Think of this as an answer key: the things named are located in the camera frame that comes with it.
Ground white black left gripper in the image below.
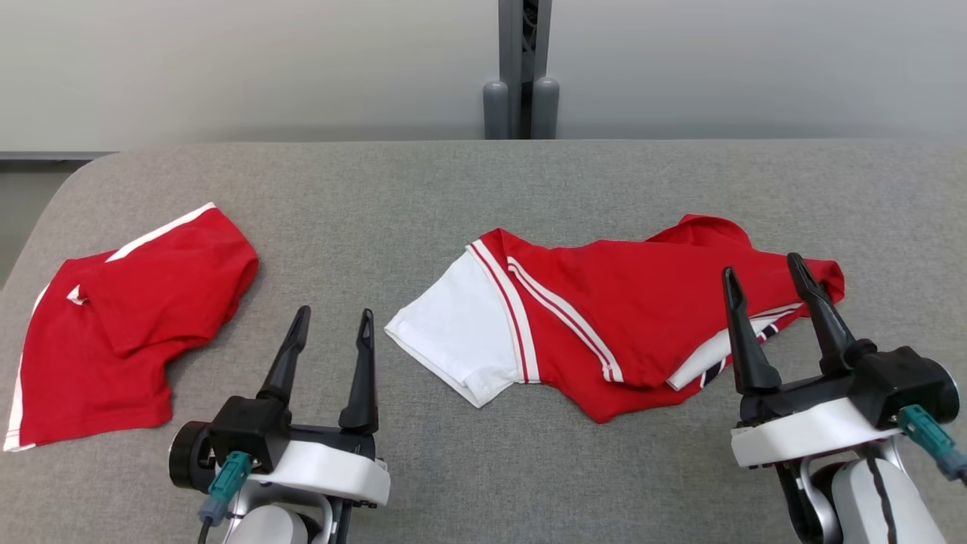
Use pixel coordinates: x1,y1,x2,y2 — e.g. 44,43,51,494
257,306,392,507

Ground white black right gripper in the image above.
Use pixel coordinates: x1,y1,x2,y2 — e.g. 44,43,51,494
721,253,904,468

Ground red white Bulls jersey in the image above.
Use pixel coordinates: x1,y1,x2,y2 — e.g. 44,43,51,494
384,214,845,424

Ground red shorts with white stripes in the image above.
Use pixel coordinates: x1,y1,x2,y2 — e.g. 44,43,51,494
4,202,260,453

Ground left camera cable teal connector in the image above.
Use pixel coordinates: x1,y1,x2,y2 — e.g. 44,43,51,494
198,451,252,544

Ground camera cable teal connector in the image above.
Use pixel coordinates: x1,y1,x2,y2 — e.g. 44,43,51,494
198,451,252,544
899,405,967,482

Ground right camera cable teal connector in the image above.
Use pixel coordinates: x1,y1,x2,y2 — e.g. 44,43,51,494
899,405,967,482

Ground grey cylindrical post foot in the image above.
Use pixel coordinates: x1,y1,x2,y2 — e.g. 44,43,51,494
531,76,561,141
483,79,511,141

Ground grey metal partition post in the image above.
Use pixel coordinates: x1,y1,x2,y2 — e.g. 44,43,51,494
497,0,554,141

